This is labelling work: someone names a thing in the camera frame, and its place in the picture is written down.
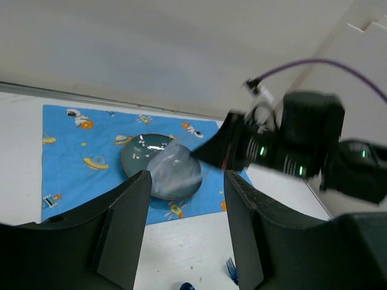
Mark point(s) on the blue space-print cloth placemat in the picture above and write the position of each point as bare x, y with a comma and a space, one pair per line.
82, 150

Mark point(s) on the clear plastic cup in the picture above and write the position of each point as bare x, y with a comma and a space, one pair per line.
175, 174

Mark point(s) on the blue metal fork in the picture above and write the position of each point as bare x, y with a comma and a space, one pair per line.
231, 268

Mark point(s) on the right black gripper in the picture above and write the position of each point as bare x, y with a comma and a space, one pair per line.
311, 123

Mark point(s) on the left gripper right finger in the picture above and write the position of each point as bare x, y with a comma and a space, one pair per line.
277, 247

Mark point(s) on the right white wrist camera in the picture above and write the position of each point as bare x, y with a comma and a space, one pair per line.
262, 98

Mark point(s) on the teal ceramic plate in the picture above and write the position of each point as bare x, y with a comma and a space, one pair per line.
138, 152

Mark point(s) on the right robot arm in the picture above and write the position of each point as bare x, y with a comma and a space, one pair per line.
355, 168

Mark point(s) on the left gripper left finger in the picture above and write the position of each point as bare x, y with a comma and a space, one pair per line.
93, 246

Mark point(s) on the blue metal spoon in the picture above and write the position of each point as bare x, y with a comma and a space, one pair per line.
187, 286

